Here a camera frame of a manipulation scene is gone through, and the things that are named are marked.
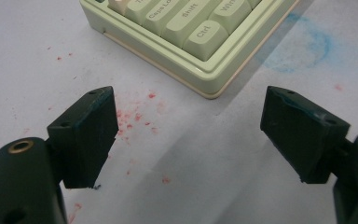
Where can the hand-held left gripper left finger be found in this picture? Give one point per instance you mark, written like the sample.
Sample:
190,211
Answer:
84,146

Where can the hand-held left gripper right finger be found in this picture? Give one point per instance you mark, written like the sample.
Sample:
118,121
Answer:
301,137

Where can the green and cream keyboard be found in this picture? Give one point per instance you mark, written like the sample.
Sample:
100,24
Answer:
180,37

